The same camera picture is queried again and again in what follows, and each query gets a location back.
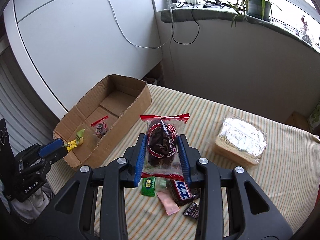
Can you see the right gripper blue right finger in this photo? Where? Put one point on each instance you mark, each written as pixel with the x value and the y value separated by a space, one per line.
pixel 185 166

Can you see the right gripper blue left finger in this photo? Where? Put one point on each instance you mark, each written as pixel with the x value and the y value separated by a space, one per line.
pixel 141 146

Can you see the black seed snack packet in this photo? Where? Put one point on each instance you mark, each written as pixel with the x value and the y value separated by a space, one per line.
pixel 192 211

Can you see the dark green candy packet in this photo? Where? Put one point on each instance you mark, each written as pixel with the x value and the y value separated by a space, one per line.
pixel 149 187

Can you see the pink candy wrapper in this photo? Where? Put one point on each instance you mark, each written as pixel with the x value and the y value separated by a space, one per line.
pixel 170 206

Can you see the red dried fruit packet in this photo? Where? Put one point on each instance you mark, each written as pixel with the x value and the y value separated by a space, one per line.
pixel 100 126
pixel 161 147

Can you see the red dried fruit packet in box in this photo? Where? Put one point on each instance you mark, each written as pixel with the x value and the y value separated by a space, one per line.
pixel 100 126

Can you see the yellow candy wrapper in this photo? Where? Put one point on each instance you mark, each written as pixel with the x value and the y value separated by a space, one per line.
pixel 70 145

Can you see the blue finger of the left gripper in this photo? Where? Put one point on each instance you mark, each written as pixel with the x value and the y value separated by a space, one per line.
pixel 51 147

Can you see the potted spider plant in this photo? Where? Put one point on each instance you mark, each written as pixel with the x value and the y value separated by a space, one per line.
pixel 260 9

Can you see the clear green candy wrapper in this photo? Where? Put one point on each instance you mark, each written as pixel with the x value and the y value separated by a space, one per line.
pixel 161 183

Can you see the left hand in white glove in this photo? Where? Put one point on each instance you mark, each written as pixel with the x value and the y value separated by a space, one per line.
pixel 29 210

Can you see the white cabinet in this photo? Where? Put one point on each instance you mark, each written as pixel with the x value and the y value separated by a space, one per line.
pixel 65 47

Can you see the green window sill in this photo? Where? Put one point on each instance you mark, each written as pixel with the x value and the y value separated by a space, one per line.
pixel 188 13

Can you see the snickers bar front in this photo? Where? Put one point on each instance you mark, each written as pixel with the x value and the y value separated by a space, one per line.
pixel 181 193

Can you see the wrapped sliced bread loaf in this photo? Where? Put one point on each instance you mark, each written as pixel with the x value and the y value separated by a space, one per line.
pixel 239 141

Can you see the small figurine on sill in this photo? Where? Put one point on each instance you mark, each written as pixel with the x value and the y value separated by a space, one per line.
pixel 305 36

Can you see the brown cardboard box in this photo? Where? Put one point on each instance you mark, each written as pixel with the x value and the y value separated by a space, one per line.
pixel 106 113

